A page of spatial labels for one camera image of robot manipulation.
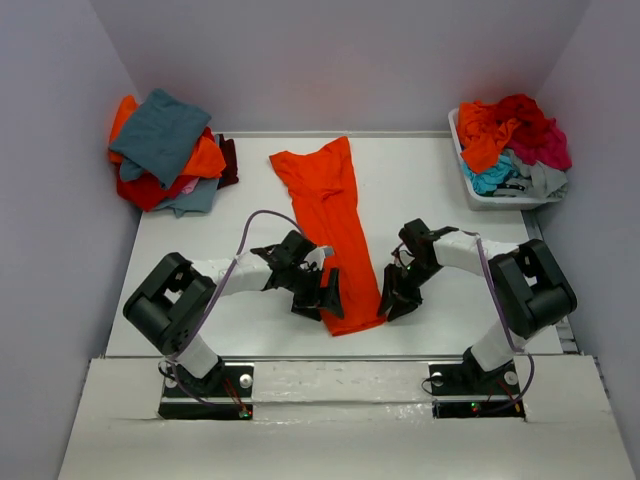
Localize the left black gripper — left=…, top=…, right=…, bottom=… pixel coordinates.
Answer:
left=283, top=265, right=342, bottom=322

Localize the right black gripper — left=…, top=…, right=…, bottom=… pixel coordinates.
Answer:
left=376, top=258, right=440, bottom=322

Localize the orange t shirt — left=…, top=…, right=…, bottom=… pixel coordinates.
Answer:
left=270, top=137, right=386, bottom=336
left=108, top=95, right=225, bottom=178

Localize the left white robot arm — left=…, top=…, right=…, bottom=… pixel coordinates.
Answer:
left=123, top=230, right=345, bottom=396

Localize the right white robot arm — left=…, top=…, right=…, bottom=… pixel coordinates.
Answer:
left=378, top=219, right=578, bottom=395

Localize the white laundry basket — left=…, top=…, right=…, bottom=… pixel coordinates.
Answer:
left=448, top=108, right=561, bottom=211

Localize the cyan crumpled t shirt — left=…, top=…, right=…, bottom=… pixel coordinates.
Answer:
left=462, top=154, right=516, bottom=196

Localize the dark maroon t shirt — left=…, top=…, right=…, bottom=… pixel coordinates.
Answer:
left=215, top=134, right=239, bottom=190

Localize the grey-blue bottom t shirt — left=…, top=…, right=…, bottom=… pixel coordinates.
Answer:
left=153, top=179, right=219, bottom=218

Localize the pink folded t shirt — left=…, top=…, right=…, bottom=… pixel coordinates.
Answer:
left=181, top=178, right=199, bottom=195

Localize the grey crumpled t shirt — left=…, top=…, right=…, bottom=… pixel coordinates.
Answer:
left=500, top=149, right=569, bottom=201

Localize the orange folded t shirt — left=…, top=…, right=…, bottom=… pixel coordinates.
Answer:
left=108, top=95, right=225, bottom=178

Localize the red folded t shirt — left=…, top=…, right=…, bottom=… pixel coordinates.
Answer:
left=116, top=174, right=195, bottom=212

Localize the magenta crumpled t shirt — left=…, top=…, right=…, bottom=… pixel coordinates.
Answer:
left=507, top=121, right=573, bottom=171

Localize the red crumpled t shirt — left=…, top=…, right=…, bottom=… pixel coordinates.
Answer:
left=495, top=94, right=551, bottom=148

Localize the teal folded t shirt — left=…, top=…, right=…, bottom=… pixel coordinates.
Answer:
left=109, top=88, right=211, bottom=189

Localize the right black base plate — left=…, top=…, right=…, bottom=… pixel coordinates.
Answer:
left=421, top=362, right=526, bottom=419

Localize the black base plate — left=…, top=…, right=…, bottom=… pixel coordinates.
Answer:
left=421, top=362, right=526, bottom=419
left=157, top=361, right=255, bottom=421

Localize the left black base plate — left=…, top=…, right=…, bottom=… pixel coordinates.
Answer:
left=157, top=361, right=255, bottom=421

